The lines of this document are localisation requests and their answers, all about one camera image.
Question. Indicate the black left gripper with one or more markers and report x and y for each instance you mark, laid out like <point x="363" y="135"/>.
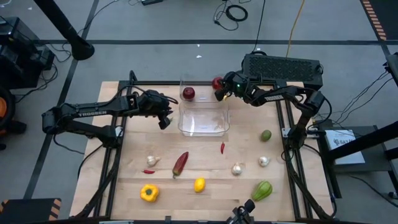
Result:
<point x="154" y="105"/>

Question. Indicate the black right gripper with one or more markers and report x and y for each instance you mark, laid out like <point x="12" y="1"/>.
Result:
<point x="242" y="90"/>

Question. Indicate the red orange apple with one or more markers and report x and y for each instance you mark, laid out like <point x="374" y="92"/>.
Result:
<point x="217" y="83"/>

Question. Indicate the dark red apple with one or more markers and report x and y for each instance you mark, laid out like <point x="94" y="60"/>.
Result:
<point x="188" y="93"/>

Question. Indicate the white garlic bulb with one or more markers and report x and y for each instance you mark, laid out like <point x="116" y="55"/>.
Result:
<point x="263" y="161"/>
<point x="151" y="160"/>
<point x="237" y="169"/>

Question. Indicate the long red pepper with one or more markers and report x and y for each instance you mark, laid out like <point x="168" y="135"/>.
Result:
<point x="180" y="164"/>

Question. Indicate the small red chili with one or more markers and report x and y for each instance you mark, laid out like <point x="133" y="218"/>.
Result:
<point x="222" y="148"/>
<point x="149" y="171"/>

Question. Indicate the small green lime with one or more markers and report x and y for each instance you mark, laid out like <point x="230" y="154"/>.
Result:
<point x="265" y="135"/>

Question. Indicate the yellow bell pepper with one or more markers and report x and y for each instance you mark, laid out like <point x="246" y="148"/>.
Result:
<point x="149" y="193"/>

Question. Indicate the green chayote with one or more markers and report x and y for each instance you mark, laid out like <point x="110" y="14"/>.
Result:
<point x="262" y="190"/>

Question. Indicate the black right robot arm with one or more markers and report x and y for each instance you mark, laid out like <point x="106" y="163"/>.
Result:
<point x="273" y="97"/>

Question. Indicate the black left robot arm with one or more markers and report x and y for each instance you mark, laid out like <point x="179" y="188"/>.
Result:
<point x="93" y="112"/>

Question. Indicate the small clear plastic bin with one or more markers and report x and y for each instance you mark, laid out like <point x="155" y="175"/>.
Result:
<point x="205" y="93"/>

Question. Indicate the large clear plastic bin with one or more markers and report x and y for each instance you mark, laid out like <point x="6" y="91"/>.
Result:
<point x="202" y="121"/>

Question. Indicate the black perforated computer case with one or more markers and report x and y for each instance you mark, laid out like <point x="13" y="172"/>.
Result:
<point x="280" y="68"/>

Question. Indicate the large yellow lemon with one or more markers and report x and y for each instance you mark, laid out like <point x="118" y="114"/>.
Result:
<point x="199" y="185"/>

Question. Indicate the black pole stand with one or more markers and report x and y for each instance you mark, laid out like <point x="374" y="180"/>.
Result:
<point x="81" y="48"/>

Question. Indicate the black power strip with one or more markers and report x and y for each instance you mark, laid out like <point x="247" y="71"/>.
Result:
<point x="152" y="2"/>

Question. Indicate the white printed paper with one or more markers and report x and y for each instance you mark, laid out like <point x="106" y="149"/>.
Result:
<point x="348" y="152"/>

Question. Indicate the black equipment rack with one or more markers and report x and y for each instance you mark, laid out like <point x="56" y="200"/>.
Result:
<point x="18" y="62"/>

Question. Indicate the black and orange machine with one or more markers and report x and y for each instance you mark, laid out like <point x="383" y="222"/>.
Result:
<point x="2" y="107"/>

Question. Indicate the black metal stand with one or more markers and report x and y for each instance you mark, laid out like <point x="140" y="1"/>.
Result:
<point x="373" y="137"/>

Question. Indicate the black mat orange stripes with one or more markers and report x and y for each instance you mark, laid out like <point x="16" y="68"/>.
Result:
<point x="388" y="15"/>
<point x="28" y="211"/>

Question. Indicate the black metal table frame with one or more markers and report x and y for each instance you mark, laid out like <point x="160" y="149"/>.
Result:
<point x="149" y="83"/>

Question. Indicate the silver metal bracket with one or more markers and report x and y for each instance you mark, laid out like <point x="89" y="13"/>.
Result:
<point x="285" y="132"/>
<point x="119" y="131"/>

